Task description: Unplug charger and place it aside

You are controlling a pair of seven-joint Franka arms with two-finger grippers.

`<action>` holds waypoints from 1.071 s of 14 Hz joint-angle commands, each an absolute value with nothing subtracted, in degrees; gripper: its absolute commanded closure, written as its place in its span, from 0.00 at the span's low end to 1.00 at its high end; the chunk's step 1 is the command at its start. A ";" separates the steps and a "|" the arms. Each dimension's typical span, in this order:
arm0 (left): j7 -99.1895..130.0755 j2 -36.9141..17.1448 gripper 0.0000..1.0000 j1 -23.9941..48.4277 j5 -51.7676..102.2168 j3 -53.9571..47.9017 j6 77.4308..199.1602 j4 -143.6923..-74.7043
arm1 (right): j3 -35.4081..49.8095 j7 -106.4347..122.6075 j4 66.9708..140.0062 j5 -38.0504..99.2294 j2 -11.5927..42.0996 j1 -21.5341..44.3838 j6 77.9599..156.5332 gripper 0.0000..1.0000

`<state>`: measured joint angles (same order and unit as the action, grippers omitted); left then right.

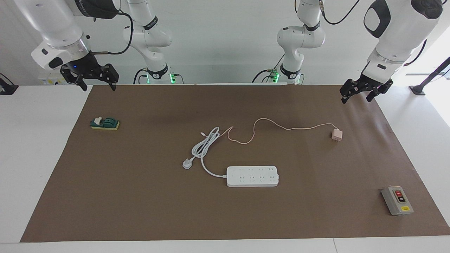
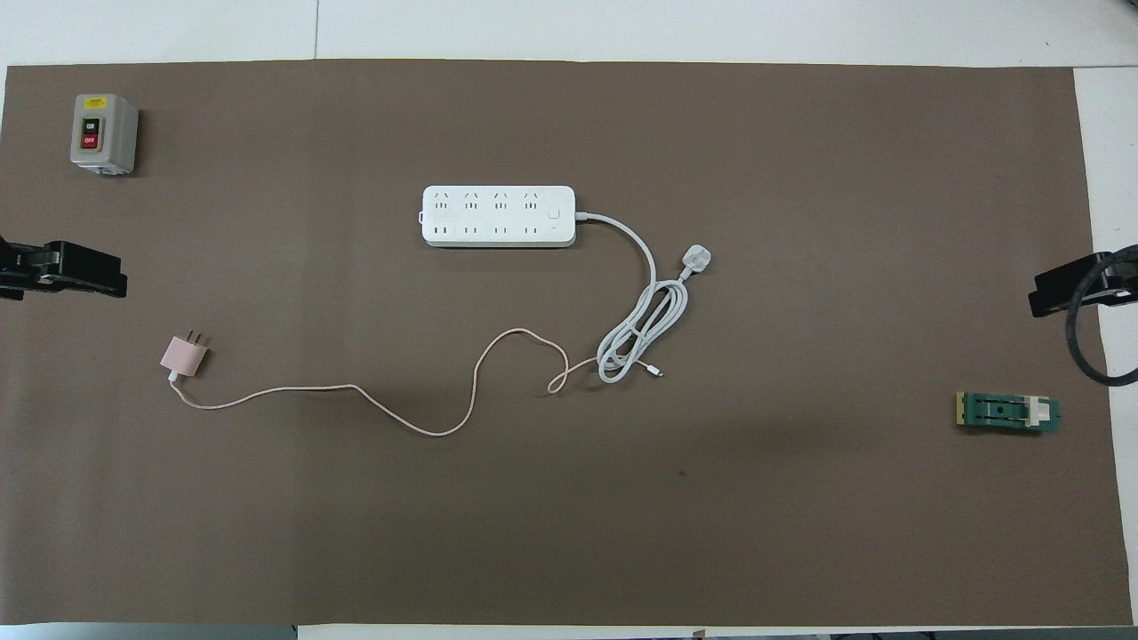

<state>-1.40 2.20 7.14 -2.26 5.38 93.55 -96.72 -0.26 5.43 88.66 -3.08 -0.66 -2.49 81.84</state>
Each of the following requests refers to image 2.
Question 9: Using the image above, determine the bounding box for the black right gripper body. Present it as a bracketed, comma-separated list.
[1028, 251, 1114, 319]

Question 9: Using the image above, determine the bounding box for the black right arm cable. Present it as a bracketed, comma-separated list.
[1064, 251, 1138, 388]

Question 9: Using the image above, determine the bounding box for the brown table mat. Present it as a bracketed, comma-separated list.
[0, 60, 1124, 627]

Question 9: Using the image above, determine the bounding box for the pink charging cable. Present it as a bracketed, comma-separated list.
[168, 327, 665, 439]

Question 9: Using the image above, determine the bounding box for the white power cord with plug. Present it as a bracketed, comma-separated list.
[573, 211, 713, 385]

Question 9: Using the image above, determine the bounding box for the pink charger plug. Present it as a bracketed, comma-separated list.
[159, 330, 215, 382]

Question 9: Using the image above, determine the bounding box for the grey on-off switch box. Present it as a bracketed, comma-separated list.
[70, 93, 140, 177]

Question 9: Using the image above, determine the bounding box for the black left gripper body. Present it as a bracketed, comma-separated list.
[0, 237, 129, 301]

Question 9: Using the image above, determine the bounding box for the white power strip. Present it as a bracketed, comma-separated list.
[421, 185, 577, 249]

